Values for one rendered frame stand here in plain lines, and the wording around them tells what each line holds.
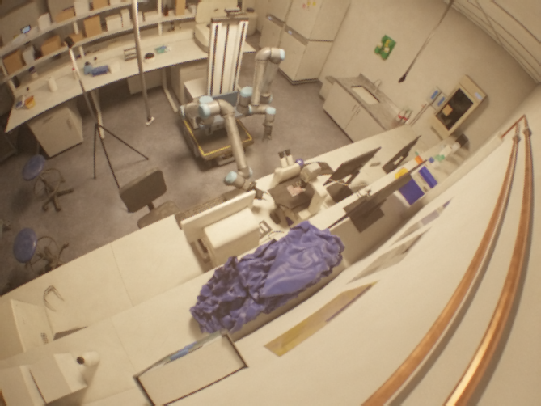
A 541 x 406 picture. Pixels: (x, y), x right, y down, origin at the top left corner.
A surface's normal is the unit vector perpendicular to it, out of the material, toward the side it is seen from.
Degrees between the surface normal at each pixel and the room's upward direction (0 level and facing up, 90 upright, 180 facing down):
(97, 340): 0
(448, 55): 90
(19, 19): 90
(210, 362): 0
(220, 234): 0
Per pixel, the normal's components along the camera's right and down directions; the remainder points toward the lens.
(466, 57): -0.83, 0.38
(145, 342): 0.22, -0.47
